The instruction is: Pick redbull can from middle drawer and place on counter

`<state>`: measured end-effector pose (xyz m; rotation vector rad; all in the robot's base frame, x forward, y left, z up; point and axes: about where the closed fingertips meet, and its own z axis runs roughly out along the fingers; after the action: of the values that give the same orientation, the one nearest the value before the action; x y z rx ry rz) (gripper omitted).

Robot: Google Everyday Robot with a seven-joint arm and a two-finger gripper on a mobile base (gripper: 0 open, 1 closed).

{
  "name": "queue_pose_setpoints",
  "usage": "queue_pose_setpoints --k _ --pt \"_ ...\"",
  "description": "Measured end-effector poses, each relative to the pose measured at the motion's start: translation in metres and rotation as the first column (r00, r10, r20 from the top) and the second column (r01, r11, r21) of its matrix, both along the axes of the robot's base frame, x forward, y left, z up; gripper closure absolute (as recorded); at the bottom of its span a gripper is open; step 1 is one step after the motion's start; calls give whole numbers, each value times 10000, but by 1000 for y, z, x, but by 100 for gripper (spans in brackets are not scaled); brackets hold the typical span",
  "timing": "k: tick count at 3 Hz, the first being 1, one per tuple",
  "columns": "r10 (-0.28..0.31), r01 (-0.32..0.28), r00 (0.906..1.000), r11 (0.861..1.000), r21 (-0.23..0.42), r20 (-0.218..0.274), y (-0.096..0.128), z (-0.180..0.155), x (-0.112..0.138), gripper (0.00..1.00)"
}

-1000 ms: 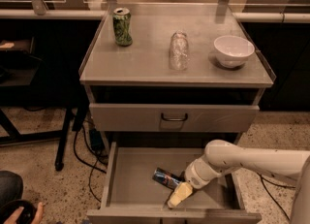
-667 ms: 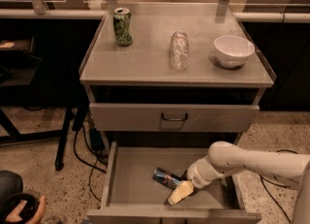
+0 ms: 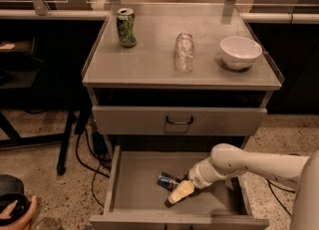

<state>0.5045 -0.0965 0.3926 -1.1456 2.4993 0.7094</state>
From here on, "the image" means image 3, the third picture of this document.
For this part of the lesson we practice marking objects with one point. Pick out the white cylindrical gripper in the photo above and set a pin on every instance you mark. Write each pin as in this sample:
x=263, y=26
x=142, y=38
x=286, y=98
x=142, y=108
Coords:
x=198, y=178

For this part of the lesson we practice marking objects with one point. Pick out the blue silver redbull can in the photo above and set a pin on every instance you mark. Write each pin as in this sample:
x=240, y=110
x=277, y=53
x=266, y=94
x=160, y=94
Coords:
x=168, y=182

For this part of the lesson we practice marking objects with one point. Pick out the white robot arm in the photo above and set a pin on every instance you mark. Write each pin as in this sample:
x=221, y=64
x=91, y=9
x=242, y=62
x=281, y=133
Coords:
x=300, y=173

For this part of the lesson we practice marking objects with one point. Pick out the open grey middle drawer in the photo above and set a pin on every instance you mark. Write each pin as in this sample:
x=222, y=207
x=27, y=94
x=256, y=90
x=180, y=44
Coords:
x=135, y=201

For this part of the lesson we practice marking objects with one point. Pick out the grey drawer cabinet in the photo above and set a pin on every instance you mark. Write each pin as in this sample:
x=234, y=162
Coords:
x=144, y=75

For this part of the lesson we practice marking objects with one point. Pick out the closed grey top drawer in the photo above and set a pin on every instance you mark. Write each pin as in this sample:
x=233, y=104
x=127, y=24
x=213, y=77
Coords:
x=151, y=120

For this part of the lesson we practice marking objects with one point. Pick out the green soda can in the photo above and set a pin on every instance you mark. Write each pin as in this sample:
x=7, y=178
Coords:
x=125, y=27

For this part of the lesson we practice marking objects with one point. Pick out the person's hand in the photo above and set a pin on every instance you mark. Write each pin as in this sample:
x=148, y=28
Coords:
x=23, y=223

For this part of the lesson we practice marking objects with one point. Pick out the black power adapter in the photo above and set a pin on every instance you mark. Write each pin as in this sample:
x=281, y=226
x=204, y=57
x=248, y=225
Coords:
x=99, y=144

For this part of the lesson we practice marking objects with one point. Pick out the clear plastic bottle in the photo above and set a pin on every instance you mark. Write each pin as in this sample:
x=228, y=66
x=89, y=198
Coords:
x=184, y=53

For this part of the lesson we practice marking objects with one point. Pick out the white ceramic bowl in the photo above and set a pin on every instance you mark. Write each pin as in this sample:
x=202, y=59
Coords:
x=239, y=52

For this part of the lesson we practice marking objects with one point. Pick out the dark trouser leg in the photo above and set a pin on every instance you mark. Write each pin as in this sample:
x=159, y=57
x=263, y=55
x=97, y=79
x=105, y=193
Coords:
x=10, y=184

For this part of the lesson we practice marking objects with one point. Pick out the black drawer handle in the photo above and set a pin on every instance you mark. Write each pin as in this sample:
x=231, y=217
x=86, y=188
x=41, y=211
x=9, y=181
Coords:
x=179, y=122

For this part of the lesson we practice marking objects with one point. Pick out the white horizontal rail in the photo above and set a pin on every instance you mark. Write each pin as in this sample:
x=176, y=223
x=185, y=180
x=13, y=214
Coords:
x=275, y=18

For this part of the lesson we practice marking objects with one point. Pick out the black table frame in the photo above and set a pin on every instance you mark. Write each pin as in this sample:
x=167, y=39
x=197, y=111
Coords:
x=39, y=76

